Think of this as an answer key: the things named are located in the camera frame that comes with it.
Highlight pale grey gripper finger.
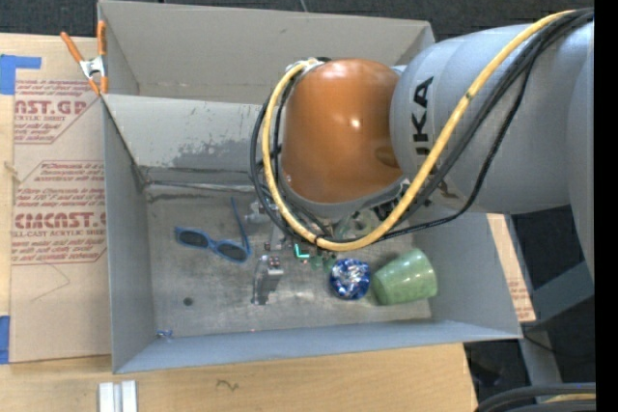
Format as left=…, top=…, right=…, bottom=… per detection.
left=265, top=256, right=286, bottom=294
left=251, top=240, right=272, bottom=307

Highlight blue sunglasses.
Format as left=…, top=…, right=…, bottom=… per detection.
left=173, top=196, right=254, bottom=264

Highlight grey metal bin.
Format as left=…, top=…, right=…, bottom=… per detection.
left=96, top=0, right=525, bottom=375

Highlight blue and white ball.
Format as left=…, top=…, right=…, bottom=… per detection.
left=328, top=257, right=373, bottom=302

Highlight green cup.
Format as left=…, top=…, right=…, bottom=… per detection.
left=370, top=247, right=439, bottom=307

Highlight brown cardboard board red print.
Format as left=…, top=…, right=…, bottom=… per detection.
left=0, top=32, right=538, bottom=366

